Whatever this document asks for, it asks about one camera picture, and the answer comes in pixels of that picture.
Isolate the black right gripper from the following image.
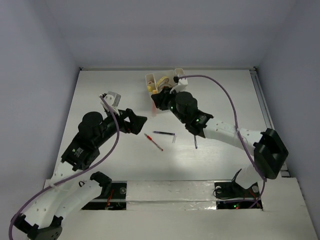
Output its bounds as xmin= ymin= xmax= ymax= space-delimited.
xmin=152 ymin=85 xmax=188 ymax=124

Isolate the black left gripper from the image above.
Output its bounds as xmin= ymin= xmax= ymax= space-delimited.
xmin=95 ymin=105 xmax=147 ymax=147

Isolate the pink highlighter marker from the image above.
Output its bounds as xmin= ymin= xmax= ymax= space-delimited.
xmin=151 ymin=103 xmax=157 ymax=117

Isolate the yellow highlighter marker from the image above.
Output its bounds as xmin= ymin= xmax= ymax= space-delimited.
xmin=147 ymin=85 xmax=154 ymax=93

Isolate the patterned washi tape roll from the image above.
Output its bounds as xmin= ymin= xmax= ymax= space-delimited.
xmin=156 ymin=76 xmax=173 ymax=90

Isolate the blue ballpoint pen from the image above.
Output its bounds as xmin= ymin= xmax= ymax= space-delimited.
xmin=193 ymin=135 xmax=198 ymax=149

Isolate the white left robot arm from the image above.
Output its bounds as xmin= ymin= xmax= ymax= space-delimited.
xmin=8 ymin=108 xmax=147 ymax=240

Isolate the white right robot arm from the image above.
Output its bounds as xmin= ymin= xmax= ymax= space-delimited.
xmin=151 ymin=89 xmax=289 ymax=196

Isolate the red gel pen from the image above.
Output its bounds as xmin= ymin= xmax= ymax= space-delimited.
xmin=144 ymin=133 xmax=164 ymax=152

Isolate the white perforated organizer basket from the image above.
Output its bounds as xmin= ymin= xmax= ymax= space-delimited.
xmin=145 ymin=68 xmax=189 ymax=95

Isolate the purple gel pen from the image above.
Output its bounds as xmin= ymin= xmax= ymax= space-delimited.
xmin=153 ymin=131 xmax=176 ymax=136

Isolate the clear pen cap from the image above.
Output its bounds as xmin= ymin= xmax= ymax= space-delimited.
xmin=172 ymin=135 xmax=177 ymax=144

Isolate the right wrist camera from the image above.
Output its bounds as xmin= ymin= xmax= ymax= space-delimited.
xmin=170 ymin=76 xmax=189 ymax=94

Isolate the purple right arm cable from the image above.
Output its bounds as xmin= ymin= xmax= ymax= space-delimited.
xmin=172 ymin=74 xmax=268 ymax=208

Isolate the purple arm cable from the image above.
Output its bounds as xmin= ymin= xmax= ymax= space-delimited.
xmin=172 ymin=74 xmax=268 ymax=208
xmin=8 ymin=96 xmax=121 ymax=240

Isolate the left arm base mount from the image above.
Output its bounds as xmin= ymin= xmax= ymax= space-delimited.
xmin=82 ymin=181 xmax=127 ymax=211

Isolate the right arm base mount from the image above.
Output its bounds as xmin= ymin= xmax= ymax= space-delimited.
xmin=212 ymin=170 xmax=263 ymax=210

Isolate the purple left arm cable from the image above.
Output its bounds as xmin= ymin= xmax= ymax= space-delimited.
xmin=8 ymin=96 xmax=121 ymax=240

